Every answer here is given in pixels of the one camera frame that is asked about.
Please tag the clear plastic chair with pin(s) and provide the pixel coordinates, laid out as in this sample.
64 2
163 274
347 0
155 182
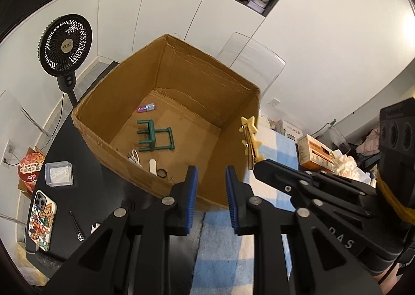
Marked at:
19 110
256 58
334 136

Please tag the blue checked blanket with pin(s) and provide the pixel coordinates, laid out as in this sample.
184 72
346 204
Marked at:
227 265

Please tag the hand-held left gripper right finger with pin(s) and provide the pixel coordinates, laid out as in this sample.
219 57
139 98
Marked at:
232 201

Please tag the white oblong tube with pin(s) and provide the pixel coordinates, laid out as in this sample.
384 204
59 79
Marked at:
153 167

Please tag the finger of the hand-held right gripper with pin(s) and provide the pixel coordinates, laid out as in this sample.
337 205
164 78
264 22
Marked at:
291 174
304 197

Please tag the person's right forearm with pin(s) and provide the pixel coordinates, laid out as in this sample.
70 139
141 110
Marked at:
394 283

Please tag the clear plastic box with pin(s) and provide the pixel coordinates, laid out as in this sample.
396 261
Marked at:
58 173

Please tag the white wall socket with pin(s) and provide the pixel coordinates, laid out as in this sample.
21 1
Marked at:
274 102

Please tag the brown cardboard box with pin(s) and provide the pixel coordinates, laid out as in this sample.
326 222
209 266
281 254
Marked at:
194 94

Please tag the red instant noodle cup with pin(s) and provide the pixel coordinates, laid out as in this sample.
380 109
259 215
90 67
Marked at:
30 171

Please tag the pile of clothes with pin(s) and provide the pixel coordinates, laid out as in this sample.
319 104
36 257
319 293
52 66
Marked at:
369 142

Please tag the white box with red print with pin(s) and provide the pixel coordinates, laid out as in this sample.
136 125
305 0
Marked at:
288 129

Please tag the white rose bouquet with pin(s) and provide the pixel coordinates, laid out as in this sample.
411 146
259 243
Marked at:
345 163

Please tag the metal nail clipper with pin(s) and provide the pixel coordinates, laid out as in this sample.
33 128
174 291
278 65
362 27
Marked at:
77 225

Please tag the phone with cartoon case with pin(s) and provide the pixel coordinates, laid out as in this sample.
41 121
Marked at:
42 220

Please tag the small pink purple bottle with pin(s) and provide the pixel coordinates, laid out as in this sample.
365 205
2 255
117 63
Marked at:
147 107

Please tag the white plastic bag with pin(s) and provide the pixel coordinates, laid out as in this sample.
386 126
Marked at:
366 178

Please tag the small white device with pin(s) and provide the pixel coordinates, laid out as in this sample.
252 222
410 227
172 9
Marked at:
96 228

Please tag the yellow star hair clip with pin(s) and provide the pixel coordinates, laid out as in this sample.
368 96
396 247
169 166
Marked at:
251 139

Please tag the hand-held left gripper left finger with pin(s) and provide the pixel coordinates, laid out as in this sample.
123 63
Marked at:
191 204

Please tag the orange tissue box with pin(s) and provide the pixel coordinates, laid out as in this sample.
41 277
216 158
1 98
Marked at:
316 152

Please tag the white wall outlet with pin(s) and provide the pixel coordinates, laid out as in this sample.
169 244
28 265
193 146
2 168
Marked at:
9 152

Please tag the black standing fan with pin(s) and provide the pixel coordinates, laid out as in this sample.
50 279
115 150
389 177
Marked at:
64 43

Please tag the green toy stool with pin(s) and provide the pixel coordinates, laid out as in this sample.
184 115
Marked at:
152 136

